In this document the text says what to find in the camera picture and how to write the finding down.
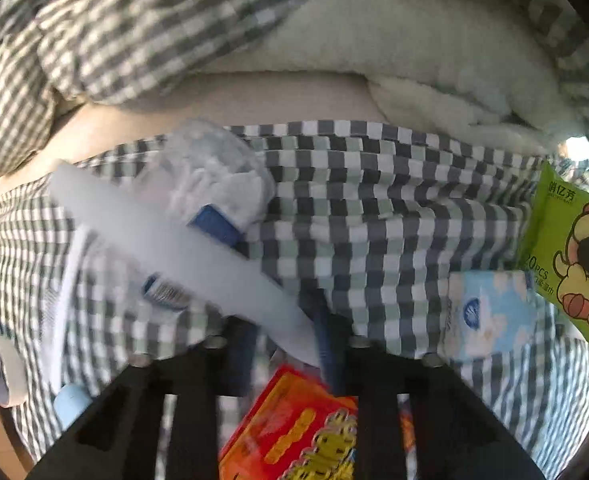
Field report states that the orange red snack packet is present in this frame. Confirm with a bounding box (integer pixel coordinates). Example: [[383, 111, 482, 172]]
[[217, 363, 418, 480]]

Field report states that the green wet wipes pack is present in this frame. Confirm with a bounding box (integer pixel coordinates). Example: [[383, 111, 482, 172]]
[[518, 162, 589, 343]]

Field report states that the gingham duvet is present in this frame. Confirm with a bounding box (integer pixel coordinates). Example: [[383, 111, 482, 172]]
[[0, 0, 589, 190]]

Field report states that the blue pocket tissue pack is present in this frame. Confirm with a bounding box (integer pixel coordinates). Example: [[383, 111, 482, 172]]
[[442, 271, 537, 362]]

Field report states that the light blue earbuds case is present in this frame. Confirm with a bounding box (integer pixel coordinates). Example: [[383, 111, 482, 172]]
[[54, 384, 93, 430]]

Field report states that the gingham bed sheet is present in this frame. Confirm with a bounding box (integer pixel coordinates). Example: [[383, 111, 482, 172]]
[[0, 120, 589, 479]]

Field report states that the white tape roll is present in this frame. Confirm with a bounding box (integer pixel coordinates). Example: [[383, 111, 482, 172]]
[[0, 335, 28, 408]]

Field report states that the white curved tube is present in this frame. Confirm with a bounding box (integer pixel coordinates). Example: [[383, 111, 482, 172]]
[[49, 162, 320, 367]]

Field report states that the grey green pillow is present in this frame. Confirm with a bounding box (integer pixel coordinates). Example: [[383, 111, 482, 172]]
[[205, 0, 582, 138]]

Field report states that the clear plastic bottle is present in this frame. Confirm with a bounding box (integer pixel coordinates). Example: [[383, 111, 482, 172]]
[[134, 118, 278, 311]]

